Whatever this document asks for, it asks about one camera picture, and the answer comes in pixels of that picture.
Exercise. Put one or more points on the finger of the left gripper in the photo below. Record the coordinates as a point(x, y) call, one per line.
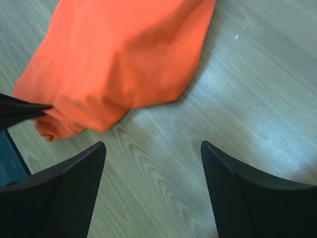
point(14, 111)

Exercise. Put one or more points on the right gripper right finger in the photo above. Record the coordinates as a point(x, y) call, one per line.
point(249, 203)

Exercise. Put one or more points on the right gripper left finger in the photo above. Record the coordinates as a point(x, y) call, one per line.
point(57, 202)

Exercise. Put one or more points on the orange t-shirt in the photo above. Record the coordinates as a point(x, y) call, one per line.
point(101, 58)

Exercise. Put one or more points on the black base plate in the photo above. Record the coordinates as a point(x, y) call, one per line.
point(12, 165)

